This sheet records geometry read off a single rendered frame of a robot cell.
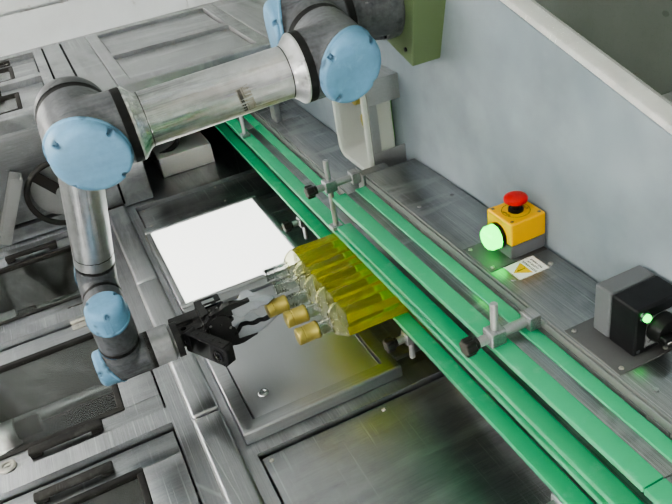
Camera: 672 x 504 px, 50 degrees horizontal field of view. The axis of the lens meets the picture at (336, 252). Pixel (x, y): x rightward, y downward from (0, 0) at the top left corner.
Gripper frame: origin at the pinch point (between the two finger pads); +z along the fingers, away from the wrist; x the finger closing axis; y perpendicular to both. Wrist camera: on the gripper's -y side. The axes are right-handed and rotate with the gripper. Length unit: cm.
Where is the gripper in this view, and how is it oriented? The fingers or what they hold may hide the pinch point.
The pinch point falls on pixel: (271, 308)
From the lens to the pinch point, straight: 147.6
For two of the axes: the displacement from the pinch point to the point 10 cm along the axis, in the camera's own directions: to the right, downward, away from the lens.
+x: 1.5, 8.3, 5.3
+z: 9.0, -3.4, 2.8
